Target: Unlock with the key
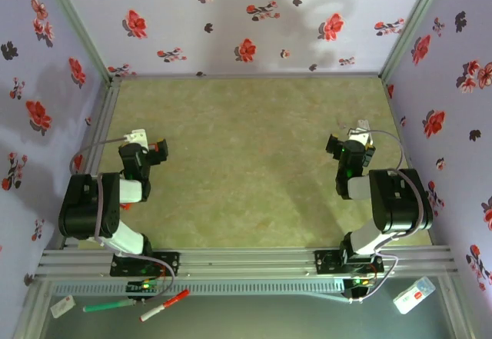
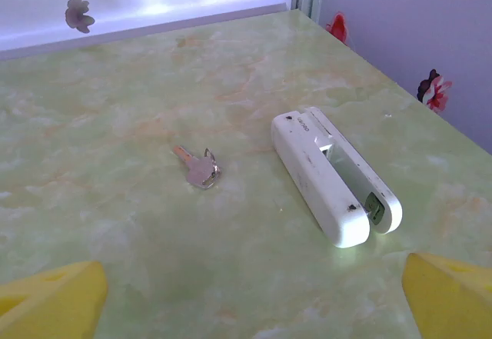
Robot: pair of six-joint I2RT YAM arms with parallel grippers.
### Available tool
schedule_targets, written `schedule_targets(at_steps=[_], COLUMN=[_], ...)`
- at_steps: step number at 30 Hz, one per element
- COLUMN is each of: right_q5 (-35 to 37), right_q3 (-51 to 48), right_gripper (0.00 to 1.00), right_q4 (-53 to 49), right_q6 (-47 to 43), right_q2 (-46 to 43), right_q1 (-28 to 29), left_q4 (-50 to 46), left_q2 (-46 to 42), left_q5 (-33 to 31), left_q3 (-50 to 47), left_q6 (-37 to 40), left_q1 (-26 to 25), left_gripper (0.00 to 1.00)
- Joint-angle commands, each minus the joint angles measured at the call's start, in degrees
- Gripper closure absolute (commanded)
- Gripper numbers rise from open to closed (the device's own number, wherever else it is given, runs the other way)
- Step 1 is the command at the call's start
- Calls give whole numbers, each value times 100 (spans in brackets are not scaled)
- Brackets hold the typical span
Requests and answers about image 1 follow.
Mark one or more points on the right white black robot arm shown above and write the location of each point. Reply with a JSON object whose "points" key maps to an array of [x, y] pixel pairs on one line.
{"points": [[397, 200]]}

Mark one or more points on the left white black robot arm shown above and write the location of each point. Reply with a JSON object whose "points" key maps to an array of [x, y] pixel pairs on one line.
{"points": [[82, 208]]}

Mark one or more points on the black controller with green light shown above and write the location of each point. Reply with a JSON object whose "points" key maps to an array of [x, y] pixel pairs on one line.
{"points": [[359, 283]]}

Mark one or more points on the green circuit board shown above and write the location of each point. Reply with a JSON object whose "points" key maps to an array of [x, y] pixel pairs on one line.
{"points": [[144, 286]]}

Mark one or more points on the red white marker pen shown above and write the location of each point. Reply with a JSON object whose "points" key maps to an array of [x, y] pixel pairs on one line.
{"points": [[169, 303]]}

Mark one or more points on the green white marker pen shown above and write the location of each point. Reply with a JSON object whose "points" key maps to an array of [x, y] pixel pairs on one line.
{"points": [[107, 306]]}

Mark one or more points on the white box with red label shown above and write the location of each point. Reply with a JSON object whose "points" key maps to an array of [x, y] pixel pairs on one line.
{"points": [[413, 296]]}

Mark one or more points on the small white card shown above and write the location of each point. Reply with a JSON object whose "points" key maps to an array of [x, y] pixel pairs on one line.
{"points": [[62, 306]]}

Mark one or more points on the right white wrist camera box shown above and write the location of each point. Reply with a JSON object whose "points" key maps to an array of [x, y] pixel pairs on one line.
{"points": [[358, 136]]}

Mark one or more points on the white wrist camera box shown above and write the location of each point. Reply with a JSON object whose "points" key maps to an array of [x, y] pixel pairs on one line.
{"points": [[358, 136], [136, 137]]}

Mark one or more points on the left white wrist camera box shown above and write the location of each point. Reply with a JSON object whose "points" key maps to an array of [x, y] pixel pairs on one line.
{"points": [[136, 137]]}

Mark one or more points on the white plastic bracket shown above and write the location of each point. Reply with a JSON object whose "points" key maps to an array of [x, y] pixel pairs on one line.
{"points": [[363, 124]]}

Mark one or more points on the aluminium side rail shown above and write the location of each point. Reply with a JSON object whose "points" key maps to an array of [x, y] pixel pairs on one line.
{"points": [[399, 131], [104, 123]]}

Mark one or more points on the thin aluminium edge rail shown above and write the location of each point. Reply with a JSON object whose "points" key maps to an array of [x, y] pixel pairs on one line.
{"points": [[250, 74]]}

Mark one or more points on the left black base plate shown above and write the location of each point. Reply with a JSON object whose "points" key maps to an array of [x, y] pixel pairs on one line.
{"points": [[169, 264]]}

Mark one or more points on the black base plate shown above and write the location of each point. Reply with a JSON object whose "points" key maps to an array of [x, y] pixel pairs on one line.
{"points": [[326, 263], [169, 264]]}

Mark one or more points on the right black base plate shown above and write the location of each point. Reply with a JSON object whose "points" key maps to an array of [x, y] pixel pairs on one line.
{"points": [[326, 263]]}

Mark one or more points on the long aluminium base rail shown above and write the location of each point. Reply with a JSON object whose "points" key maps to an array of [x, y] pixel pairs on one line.
{"points": [[250, 262]]}

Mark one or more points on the aluminium corner post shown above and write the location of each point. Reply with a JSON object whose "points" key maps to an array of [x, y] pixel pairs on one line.
{"points": [[417, 20], [75, 24]]}

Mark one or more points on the aluminium frame leg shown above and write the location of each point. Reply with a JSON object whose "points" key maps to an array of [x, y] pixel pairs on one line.
{"points": [[30, 312], [459, 308]]}

